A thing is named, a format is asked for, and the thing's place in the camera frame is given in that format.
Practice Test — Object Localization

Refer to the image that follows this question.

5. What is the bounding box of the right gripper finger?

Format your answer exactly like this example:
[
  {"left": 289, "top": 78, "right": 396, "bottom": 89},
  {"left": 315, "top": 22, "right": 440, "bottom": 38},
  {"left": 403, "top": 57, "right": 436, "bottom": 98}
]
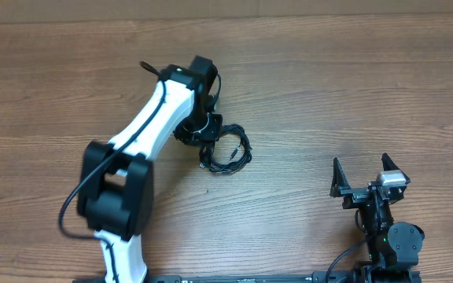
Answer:
[
  {"left": 381, "top": 153, "right": 411, "bottom": 185},
  {"left": 330, "top": 157, "right": 351, "bottom": 197}
]

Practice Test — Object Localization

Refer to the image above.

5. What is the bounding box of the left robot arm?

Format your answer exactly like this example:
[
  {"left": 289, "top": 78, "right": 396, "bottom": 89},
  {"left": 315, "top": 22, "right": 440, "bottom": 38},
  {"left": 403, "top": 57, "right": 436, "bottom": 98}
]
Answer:
[{"left": 77, "top": 57, "right": 222, "bottom": 282}]

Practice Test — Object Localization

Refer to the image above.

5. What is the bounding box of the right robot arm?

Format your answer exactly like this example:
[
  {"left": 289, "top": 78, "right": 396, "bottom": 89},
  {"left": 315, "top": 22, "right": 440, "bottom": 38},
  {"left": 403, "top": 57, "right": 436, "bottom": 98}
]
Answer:
[{"left": 325, "top": 153, "right": 425, "bottom": 282}]

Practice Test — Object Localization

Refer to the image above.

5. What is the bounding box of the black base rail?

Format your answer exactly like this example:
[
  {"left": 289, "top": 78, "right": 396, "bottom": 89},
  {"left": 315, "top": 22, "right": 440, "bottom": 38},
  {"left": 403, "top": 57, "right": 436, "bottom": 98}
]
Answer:
[{"left": 72, "top": 270, "right": 422, "bottom": 283}]

